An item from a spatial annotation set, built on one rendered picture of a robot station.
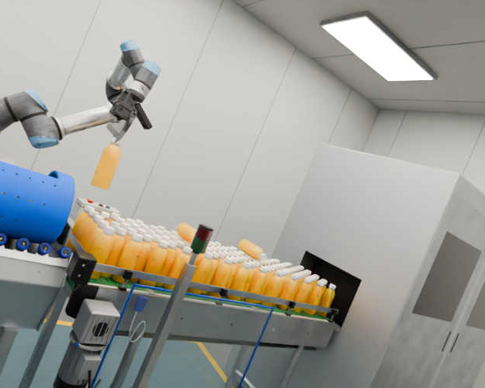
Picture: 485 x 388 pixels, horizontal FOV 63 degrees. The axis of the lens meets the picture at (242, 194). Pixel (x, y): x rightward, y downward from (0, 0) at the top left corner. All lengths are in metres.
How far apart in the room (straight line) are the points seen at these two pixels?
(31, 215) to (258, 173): 4.04
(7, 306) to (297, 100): 4.53
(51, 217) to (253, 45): 4.00
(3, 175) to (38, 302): 0.50
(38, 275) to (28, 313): 0.18
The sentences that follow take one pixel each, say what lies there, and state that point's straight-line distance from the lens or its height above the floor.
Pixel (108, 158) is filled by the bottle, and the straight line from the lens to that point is 1.62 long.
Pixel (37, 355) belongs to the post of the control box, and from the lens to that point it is 2.31.
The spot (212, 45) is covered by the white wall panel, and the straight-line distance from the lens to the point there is 4.90.
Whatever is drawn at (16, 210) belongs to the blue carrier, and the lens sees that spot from 1.54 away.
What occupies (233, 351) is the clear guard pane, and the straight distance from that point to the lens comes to 2.08.
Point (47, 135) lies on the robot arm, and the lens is 2.00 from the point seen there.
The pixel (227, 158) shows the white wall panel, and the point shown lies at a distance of 5.02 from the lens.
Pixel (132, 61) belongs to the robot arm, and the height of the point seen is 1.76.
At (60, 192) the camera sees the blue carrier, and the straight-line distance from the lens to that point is 1.58.
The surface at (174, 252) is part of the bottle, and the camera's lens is 1.82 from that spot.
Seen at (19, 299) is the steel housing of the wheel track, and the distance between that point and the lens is 1.70.
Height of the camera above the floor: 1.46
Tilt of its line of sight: 1 degrees down
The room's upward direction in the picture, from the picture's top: 23 degrees clockwise
